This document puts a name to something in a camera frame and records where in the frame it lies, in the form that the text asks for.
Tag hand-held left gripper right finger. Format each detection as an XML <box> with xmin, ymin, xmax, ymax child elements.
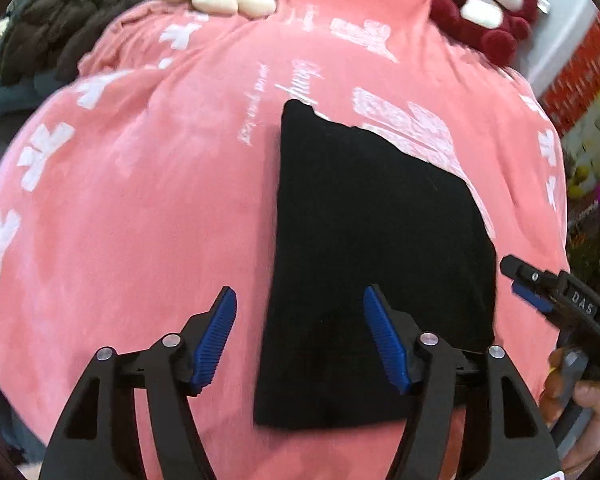
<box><xmin>362</xmin><ymin>284</ymin><xmax>563</xmax><ymax>480</ymax></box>

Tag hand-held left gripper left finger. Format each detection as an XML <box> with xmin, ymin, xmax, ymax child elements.
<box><xmin>39</xmin><ymin>286</ymin><xmax>238</xmax><ymax>480</ymax></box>

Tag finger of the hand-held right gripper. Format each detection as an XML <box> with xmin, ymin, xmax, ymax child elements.
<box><xmin>500</xmin><ymin>255</ymin><xmax>563</xmax><ymax>314</ymax></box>

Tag black small garment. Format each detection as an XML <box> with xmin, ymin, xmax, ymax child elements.
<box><xmin>252</xmin><ymin>99</ymin><xmax>498</xmax><ymax>431</ymax></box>

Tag person's right hand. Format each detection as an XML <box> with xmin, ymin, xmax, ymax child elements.
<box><xmin>539</xmin><ymin>347</ymin><xmax>600</xmax><ymax>479</ymax></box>

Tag yellow and purple flowers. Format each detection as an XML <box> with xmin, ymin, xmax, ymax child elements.
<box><xmin>560</xmin><ymin>85</ymin><xmax>600</xmax><ymax>293</ymax></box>

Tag pink printed blanket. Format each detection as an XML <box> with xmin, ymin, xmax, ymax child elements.
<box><xmin>0</xmin><ymin>0</ymin><xmax>571</xmax><ymax>480</ymax></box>

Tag dark red plush monkey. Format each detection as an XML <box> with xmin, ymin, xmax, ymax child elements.
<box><xmin>429</xmin><ymin>0</ymin><xmax>551</xmax><ymax>67</ymax></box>

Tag dark brown quilted jacket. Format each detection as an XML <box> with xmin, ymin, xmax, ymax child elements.
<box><xmin>0</xmin><ymin>0</ymin><xmax>157</xmax><ymax>87</ymax></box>

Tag red brick wall poster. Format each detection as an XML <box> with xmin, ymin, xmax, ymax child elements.
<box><xmin>540</xmin><ymin>10</ymin><xmax>600</xmax><ymax>137</ymax></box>

